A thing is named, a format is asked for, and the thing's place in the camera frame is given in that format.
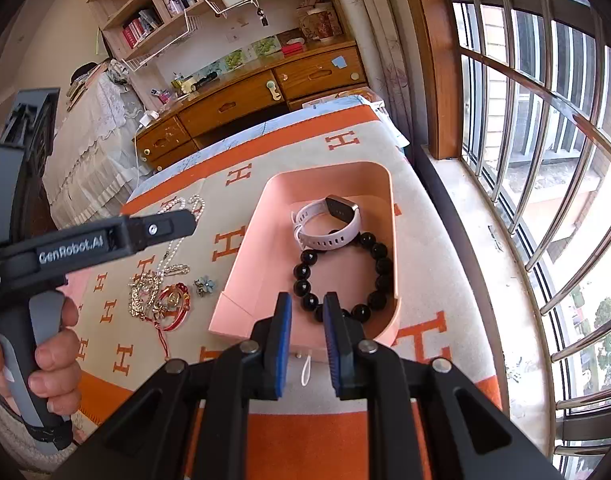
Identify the blue sticker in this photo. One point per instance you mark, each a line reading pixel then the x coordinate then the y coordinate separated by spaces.
pixel 340 62

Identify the small pink box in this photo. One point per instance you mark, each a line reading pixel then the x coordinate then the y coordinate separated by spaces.
pixel 163 95

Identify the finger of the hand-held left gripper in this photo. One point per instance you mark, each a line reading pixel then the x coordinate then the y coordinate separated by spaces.
pixel 155 230

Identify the red flat case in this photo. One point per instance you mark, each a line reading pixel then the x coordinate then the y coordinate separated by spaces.
pixel 293 49

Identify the green plant postcard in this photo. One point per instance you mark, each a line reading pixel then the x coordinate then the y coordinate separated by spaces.
pixel 265 46
pixel 233 59

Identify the white charger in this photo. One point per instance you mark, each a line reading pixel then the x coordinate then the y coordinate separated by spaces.
pixel 148 117

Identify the white smartwatch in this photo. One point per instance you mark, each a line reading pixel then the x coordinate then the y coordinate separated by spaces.
pixel 310 210

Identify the white lace cloth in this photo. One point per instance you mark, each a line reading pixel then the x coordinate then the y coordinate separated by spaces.
pixel 95 150

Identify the pale green drawer lock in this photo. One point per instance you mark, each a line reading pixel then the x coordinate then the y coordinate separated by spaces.
pixel 274 91

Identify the pink cloth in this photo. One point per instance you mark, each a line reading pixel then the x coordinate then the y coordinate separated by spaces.
pixel 78 287

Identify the person's left hand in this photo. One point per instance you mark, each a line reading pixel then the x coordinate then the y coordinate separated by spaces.
pixel 58 360

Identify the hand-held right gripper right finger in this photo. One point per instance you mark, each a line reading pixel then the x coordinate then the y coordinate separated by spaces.
pixel 331 340

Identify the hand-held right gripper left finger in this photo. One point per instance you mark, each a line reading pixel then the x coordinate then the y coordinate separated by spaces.
pixel 284 330

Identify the wooden desk with drawers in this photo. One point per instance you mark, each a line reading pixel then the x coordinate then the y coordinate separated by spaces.
pixel 225 107

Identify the white patterned cup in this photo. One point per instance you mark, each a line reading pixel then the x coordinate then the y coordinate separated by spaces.
pixel 173 2

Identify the metal window grille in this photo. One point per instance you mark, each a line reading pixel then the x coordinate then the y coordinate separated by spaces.
pixel 575 121

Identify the grey stone window sill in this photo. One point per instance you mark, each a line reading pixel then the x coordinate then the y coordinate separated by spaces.
pixel 485 285

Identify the person's left forearm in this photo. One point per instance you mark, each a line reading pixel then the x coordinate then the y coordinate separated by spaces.
pixel 5 440

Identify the pink cardboard box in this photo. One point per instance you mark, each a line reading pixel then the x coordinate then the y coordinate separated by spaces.
pixel 265 240

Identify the black flashlight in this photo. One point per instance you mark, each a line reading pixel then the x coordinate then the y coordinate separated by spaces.
pixel 205 79

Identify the yellow green bottle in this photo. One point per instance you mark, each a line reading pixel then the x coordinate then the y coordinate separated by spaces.
pixel 178 82

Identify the row of red books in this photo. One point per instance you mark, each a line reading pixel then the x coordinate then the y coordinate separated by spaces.
pixel 135 30

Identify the orange patterned blanket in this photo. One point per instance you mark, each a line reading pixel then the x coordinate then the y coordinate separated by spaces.
pixel 425 240

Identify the blue flower brooch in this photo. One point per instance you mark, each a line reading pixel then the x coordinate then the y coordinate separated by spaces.
pixel 203 285

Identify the wooden window frame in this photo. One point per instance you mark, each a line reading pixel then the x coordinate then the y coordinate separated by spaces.
pixel 440 85

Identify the gold pearl safety pin brooch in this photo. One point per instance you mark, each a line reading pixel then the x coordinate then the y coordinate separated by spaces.
pixel 178 269

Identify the floral curtain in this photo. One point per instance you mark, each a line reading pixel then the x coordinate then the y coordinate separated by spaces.
pixel 385 60

